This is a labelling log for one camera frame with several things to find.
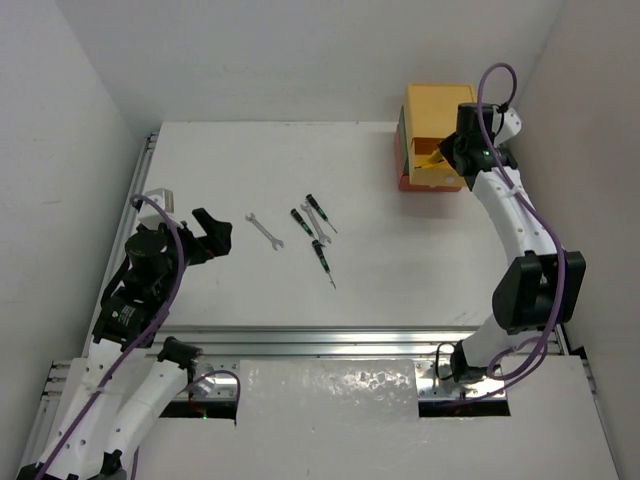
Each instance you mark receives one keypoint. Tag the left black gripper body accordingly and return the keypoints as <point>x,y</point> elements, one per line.
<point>193,245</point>

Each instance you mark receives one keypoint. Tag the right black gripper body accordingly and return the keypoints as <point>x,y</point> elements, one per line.
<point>457,146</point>

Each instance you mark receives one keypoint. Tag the yellow utility knife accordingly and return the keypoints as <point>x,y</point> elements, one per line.
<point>429,161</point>

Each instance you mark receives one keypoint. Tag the yellow drawer box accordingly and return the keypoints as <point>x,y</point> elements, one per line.
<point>430,116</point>

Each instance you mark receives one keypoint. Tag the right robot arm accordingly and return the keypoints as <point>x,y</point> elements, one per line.
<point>540,287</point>

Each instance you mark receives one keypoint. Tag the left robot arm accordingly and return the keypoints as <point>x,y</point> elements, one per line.
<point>117,400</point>

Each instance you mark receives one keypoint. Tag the green drawer box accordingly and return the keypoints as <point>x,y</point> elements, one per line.
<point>402,141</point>

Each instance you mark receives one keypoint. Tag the red drawer box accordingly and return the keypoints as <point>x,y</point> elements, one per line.
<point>404,183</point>

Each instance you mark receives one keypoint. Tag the silver open-end wrench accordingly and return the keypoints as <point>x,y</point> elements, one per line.
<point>275,242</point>

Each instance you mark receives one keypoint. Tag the green black screwdriver left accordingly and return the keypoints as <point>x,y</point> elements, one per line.
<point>301,222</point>

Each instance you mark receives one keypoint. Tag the green black screwdriver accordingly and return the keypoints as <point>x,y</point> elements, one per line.
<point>315,205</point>
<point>301,222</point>
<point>318,249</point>

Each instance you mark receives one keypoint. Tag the green black screwdriver far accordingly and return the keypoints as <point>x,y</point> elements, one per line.
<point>315,205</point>

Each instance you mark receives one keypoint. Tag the green black screwdriver near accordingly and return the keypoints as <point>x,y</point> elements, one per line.
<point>318,249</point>

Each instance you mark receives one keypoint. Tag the silver combination wrench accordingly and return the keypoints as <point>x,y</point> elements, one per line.
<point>323,238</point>

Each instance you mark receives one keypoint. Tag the white front cover panel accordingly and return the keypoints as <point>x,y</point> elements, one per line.
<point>359,420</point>

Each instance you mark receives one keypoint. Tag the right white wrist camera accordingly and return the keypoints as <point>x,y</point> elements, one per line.
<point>509,124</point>

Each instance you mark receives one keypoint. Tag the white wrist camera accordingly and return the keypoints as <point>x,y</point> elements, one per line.
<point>509,124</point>
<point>152,214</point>

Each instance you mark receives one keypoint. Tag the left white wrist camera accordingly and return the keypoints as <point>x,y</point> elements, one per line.
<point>152,214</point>

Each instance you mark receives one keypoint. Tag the aluminium rail frame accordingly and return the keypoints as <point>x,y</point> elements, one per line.
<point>414,275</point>

